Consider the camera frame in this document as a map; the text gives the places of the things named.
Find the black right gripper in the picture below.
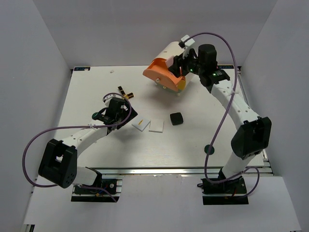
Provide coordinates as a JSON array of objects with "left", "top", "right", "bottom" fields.
[{"left": 168, "top": 46, "right": 204, "bottom": 78}]

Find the orange top drawer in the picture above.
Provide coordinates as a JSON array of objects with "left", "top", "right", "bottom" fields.
[{"left": 143, "top": 58, "right": 186, "bottom": 91}]

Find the white compact with gold stripe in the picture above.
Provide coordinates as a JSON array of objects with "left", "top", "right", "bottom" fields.
[{"left": 131, "top": 116, "right": 151, "bottom": 132}]

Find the black square compact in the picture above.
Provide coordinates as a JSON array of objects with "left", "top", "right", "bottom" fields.
[{"left": 169, "top": 112, "right": 183, "bottom": 126}]

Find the pink rectangular compact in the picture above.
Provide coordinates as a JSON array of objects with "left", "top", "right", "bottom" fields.
[{"left": 165, "top": 56, "right": 174, "bottom": 68}]

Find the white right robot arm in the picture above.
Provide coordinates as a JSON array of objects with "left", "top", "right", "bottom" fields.
[{"left": 168, "top": 44, "right": 272, "bottom": 193}]

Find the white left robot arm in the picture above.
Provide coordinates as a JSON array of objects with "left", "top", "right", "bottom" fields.
[{"left": 38, "top": 97, "right": 138, "bottom": 193}]

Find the yellow middle drawer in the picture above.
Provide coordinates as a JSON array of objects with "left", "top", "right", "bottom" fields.
[{"left": 177, "top": 80, "right": 186, "bottom": 91}]

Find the cream cylindrical drawer organizer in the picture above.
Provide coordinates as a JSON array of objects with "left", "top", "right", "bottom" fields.
[{"left": 143, "top": 42, "right": 193, "bottom": 95}]

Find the white square compact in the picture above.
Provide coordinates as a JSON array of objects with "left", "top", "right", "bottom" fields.
[{"left": 149, "top": 119, "right": 164, "bottom": 133}]

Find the blue right corner label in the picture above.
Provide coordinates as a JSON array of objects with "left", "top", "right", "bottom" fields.
[{"left": 217, "top": 65, "right": 234, "bottom": 69}]

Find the blue corner label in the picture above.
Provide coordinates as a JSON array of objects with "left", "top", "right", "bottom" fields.
[
  {"left": 217, "top": 65, "right": 234, "bottom": 69},
  {"left": 73, "top": 67, "right": 90, "bottom": 72}
]

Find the blue left corner label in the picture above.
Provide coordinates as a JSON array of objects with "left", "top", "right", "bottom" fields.
[{"left": 73, "top": 67, "right": 90, "bottom": 72}]

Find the dark green round disc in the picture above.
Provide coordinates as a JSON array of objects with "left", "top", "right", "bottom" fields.
[{"left": 204, "top": 145, "right": 215, "bottom": 155}]

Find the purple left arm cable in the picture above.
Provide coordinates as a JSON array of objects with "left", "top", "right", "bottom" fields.
[{"left": 22, "top": 93, "right": 133, "bottom": 203}]

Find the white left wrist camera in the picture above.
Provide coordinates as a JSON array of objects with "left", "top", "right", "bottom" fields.
[{"left": 102, "top": 94, "right": 118, "bottom": 104}]

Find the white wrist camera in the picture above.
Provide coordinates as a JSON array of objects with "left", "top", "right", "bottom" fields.
[
  {"left": 102, "top": 94, "right": 118, "bottom": 104},
  {"left": 179, "top": 35, "right": 195, "bottom": 53}
]

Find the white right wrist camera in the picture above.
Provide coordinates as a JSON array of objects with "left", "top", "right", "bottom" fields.
[{"left": 179, "top": 35, "right": 195, "bottom": 53}]

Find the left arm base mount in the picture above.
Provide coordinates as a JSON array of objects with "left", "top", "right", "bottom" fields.
[{"left": 71, "top": 168, "right": 123, "bottom": 203}]

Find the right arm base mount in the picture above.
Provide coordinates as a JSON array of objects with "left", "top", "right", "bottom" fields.
[{"left": 197, "top": 176, "right": 249, "bottom": 205}]

